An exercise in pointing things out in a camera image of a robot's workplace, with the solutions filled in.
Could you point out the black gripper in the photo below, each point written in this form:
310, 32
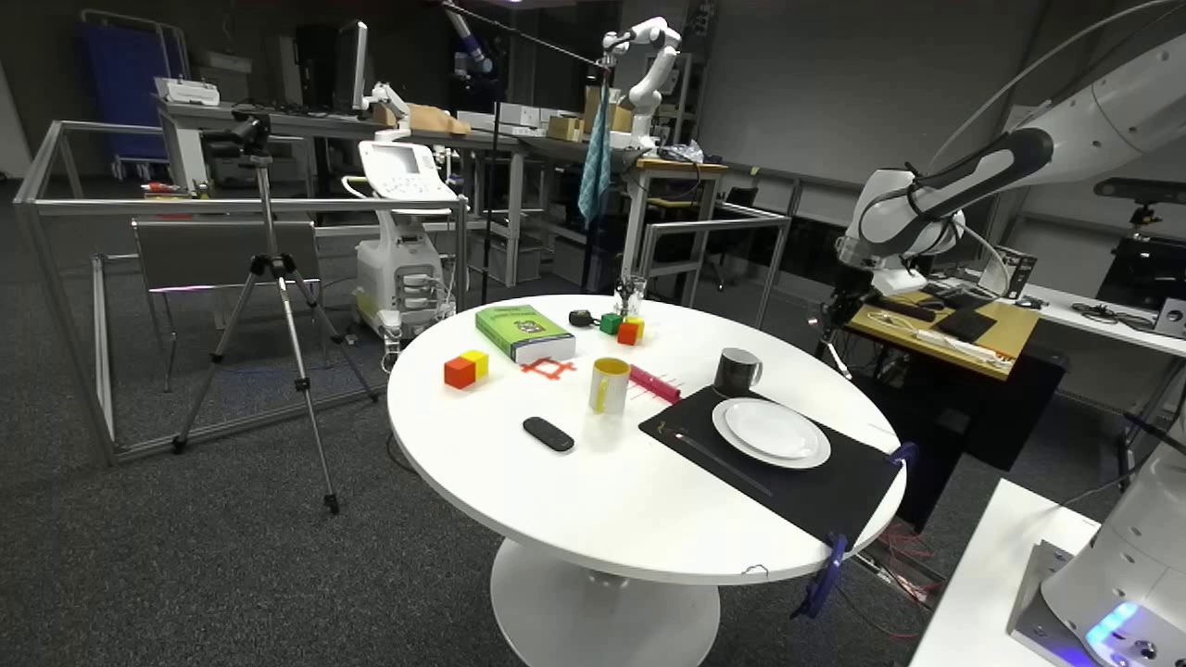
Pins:
996, 266

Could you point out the dark mug white handle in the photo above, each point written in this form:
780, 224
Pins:
739, 370

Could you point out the white robot base platform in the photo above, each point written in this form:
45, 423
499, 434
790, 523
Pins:
969, 622

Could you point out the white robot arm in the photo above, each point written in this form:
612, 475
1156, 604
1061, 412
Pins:
1122, 596

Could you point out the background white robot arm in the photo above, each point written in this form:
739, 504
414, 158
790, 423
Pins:
661, 40

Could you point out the wooden side table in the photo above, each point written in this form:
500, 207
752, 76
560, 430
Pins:
982, 337

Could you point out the white plate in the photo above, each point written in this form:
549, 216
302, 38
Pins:
767, 434

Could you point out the pink marker bar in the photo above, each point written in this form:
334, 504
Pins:
659, 386

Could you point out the green block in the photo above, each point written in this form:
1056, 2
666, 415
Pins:
610, 325

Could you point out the yellow white mug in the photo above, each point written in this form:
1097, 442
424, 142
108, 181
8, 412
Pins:
604, 399

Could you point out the green book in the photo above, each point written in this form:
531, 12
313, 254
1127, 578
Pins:
524, 333

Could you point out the black remote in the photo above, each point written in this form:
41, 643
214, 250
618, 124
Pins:
549, 434

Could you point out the yellow cube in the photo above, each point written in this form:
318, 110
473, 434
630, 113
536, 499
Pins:
478, 359

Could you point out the red cube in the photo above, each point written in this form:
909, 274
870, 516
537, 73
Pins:
462, 370

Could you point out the white medical cart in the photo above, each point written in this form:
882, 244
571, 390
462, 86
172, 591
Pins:
402, 274

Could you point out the orange square frame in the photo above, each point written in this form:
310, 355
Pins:
545, 367

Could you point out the camera tripod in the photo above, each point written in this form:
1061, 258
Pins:
292, 287

